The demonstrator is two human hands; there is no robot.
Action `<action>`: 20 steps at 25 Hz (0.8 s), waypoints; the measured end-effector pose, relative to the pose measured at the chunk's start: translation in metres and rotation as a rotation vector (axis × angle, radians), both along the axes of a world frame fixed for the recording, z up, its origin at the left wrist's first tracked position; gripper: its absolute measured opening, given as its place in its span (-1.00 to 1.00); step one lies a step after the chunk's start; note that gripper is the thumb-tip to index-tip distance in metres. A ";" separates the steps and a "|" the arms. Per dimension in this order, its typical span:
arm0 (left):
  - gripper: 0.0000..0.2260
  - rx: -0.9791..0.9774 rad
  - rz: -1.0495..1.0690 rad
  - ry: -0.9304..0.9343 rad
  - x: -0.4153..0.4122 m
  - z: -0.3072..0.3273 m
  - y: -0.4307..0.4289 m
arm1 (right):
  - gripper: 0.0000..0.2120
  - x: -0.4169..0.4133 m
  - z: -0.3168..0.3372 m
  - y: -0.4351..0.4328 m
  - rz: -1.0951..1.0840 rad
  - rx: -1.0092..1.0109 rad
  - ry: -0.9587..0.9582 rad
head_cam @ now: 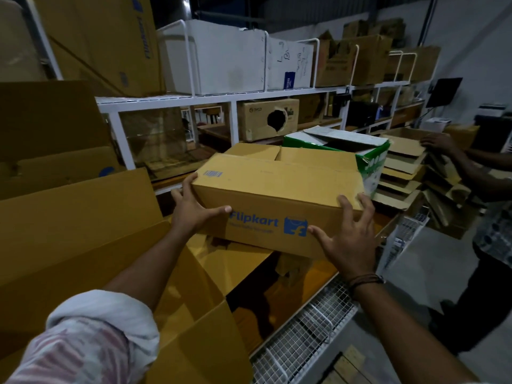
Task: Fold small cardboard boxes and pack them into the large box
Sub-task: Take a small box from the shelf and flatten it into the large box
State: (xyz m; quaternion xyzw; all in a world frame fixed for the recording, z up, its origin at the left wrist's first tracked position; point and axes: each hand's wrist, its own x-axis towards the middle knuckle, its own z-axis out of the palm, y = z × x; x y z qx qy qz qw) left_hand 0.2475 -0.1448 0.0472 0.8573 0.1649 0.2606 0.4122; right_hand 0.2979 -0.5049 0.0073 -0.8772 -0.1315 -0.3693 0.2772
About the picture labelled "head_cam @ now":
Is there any taped brown cardboard box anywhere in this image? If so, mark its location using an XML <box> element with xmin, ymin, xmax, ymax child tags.
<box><xmin>0</xmin><ymin>0</ymin><xmax>49</xmax><ymax>83</ymax></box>

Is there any white metal shelf rack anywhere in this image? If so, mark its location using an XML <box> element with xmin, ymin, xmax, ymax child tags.
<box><xmin>23</xmin><ymin>0</ymin><xmax>427</xmax><ymax>196</ymax></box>

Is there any large white box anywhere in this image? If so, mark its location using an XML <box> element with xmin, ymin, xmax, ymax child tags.
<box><xmin>158</xmin><ymin>19</ymin><xmax>268</xmax><ymax>95</ymax></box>

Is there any person's right hand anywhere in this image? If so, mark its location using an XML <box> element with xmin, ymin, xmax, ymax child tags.
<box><xmin>307</xmin><ymin>192</ymin><xmax>379</xmax><ymax>283</ymax></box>

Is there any torn brown cardboard box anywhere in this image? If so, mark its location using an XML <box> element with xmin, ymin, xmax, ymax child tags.
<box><xmin>314</xmin><ymin>29</ymin><xmax>393</xmax><ymax>87</ymax></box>

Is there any person's right forearm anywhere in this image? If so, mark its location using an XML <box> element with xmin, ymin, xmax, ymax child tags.
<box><xmin>351</xmin><ymin>279</ymin><xmax>481</xmax><ymax>384</ymax></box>

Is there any wooden pallet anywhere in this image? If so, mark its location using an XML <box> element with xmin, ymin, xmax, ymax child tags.
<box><xmin>319</xmin><ymin>343</ymin><xmax>377</xmax><ymax>384</ymax></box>

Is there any tall blue print cardboard box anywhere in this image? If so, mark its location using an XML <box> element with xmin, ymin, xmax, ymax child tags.
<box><xmin>30</xmin><ymin>0</ymin><xmax>167</xmax><ymax>99</ymax></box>

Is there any brown cord bracelet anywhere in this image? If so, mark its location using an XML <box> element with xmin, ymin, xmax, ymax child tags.
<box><xmin>347</xmin><ymin>274</ymin><xmax>386</xmax><ymax>297</ymax></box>

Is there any blue logo small cardboard box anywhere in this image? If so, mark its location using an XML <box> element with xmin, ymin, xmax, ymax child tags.
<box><xmin>191</xmin><ymin>142</ymin><xmax>365</xmax><ymax>259</ymax></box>

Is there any plain brown cardboard box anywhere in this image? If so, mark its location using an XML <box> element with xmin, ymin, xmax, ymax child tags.
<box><xmin>298</xmin><ymin>93</ymin><xmax>327</xmax><ymax>124</ymax></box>

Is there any person's left forearm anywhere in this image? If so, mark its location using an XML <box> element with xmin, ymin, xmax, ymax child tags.
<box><xmin>102</xmin><ymin>226</ymin><xmax>193</xmax><ymax>313</ymax></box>

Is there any large yellow cardboard box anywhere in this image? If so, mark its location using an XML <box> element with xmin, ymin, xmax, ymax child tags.
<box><xmin>0</xmin><ymin>167</ymin><xmax>255</xmax><ymax>384</ymax></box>

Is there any black printer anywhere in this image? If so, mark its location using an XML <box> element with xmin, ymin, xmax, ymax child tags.
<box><xmin>346</xmin><ymin>100</ymin><xmax>381</xmax><ymax>129</ymax></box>

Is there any pile of flattened cardboard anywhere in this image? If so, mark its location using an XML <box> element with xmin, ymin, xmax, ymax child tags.
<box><xmin>372</xmin><ymin>127</ymin><xmax>481</xmax><ymax>241</ymax></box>

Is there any person's left hand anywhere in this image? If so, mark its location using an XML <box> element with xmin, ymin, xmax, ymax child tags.
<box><xmin>171</xmin><ymin>171</ymin><xmax>233</xmax><ymax>238</ymax></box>

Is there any white box with blue label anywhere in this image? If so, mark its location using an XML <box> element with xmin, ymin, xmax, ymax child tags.
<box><xmin>266</xmin><ymin>37</ymin><xmax>315</xmax><ymax>91</ymax></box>

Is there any green white tape box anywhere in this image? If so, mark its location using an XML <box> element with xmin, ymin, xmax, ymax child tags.
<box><xmin>282</xmin><ymin>125</ymin><xmax>391</xmax><ymax>198</ymax></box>

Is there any Flipkart box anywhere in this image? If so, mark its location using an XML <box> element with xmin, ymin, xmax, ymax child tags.
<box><xmin>0</xmin><ymin>80</ymin><xmax>125</xmax><ymax>201</ymax></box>

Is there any small white device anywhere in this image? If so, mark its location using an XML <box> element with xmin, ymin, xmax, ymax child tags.
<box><xmin>422</xmin><ymin>117</ymin><xmax>453</xmax><ymax>134</ymax></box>

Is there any wide brown cardboard box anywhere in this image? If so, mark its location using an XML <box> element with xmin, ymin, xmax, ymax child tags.
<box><xmin>383</xmin><ymin>45</ymin><xmax>441</xmax><ymax>83</ymax></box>

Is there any clear plastic sheet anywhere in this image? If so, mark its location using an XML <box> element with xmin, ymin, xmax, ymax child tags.
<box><xmin>119</xmin><ymin>109</ymin><xmax>189</xmax><ymax>166</ymax></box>

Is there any striped white shirt sleeve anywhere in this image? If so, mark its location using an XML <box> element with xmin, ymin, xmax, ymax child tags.
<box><xmin>4</xmin><ymin>290</ymin><xmax>161</xmax><ymax>384</ymax></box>

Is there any black monitor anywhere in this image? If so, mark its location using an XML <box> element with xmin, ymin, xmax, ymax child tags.
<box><xmin>425</xmin><ymin>77</ymin><xmax>463</xmax><ymax>108</ymax></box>

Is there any cardboard box with round hole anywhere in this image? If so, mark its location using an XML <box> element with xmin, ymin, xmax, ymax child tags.
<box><xmin>237</xmin><ymin>98</ymin><xmax>300</xmax><ymax>142</ymax></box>

